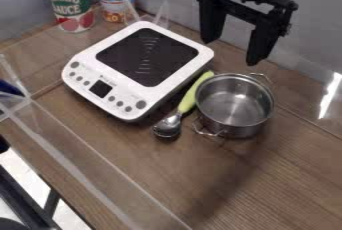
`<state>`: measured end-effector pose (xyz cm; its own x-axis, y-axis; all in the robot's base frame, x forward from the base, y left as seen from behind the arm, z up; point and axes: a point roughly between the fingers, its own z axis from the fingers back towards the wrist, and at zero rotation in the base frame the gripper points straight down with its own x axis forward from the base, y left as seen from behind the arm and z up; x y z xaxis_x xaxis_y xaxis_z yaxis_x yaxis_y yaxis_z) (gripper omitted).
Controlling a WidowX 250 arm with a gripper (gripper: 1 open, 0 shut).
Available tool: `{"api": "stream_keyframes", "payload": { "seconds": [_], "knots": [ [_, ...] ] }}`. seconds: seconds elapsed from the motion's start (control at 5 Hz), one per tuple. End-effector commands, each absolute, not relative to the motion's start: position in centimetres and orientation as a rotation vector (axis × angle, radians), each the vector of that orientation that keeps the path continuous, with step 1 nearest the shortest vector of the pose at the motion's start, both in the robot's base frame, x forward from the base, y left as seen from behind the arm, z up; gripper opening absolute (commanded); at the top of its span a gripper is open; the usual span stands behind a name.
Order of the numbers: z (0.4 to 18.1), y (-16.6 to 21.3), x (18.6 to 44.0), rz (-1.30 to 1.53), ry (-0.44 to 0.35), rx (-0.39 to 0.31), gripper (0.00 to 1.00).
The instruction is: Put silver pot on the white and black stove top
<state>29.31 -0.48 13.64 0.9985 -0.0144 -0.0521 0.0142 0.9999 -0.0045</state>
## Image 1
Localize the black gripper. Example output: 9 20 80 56
197 0 299 66

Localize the silver steel pot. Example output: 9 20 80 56
192 73 275 139

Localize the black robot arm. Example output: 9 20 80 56
197 0 299 66

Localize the white and black stove top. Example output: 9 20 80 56
61 21 213 122

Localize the tomato sauce can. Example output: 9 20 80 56
50 0 94 33

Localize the clear acrylic barrier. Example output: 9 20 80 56
0 53 192 230

